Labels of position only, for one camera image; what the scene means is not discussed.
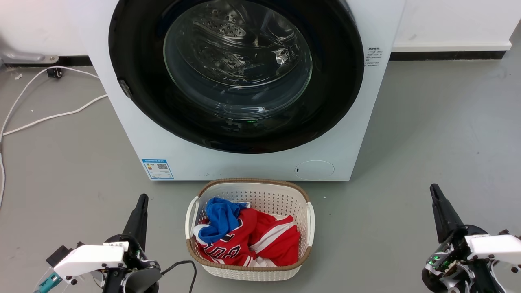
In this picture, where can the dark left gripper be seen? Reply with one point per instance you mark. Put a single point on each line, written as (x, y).
(136, 276)

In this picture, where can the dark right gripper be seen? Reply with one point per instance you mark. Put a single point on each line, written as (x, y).
(460, 276)

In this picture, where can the black round glass washer door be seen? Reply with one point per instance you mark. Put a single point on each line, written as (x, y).
(333, 101)

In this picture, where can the white front-load washing machine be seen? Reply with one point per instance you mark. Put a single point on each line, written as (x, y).
(252, 165)

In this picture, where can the blue energy label sticker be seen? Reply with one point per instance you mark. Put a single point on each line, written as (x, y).
(158, 169)

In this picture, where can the blue garment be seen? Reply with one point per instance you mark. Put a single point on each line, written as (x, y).
(222, 217)

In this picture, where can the white perforated laundry basket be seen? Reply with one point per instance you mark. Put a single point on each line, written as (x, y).
(260, 193)

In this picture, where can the red basketball jersey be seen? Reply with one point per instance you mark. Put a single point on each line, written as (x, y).
(276, 240)

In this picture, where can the small black text sticker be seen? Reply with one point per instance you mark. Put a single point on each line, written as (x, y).
(373, 57)

